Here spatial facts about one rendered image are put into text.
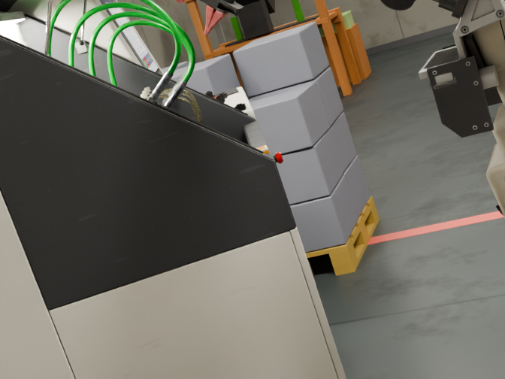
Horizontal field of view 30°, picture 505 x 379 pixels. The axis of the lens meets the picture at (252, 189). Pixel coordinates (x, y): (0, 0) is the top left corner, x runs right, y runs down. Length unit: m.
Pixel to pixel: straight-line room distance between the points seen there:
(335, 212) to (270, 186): 2.04
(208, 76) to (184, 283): 2.07
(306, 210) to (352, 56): 5.58
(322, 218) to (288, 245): 2.02
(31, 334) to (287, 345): 0.57
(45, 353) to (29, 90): 0.59
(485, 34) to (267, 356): 0.85
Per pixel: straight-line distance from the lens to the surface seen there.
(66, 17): 2.73
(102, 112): 2.03
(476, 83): 1.99
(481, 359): 3.08
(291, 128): 4.01
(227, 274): 2.10
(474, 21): 1.86
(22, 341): 2.18
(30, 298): 2.15
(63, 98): 2.04
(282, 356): 2.17
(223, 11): 2.31
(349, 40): 9.74
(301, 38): 4.30
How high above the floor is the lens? 1.34
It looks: 12 degrees down
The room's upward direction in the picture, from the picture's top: 19 degrees counter-clockwise
